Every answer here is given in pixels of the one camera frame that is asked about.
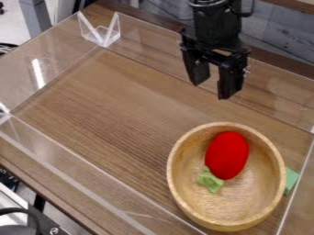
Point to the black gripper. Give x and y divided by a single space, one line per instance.
212 42

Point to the red toy with green stem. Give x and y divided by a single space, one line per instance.
225 160

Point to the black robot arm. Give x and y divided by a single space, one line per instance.
213 2

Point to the brown wooden bowl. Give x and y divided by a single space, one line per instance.
249 197

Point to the green flat block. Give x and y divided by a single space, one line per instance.
292 178

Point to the clear acrylic tray enclosure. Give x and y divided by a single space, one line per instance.
95 103

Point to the grey post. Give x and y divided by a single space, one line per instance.
37 16

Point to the black metal bracket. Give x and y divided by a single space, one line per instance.
49 226

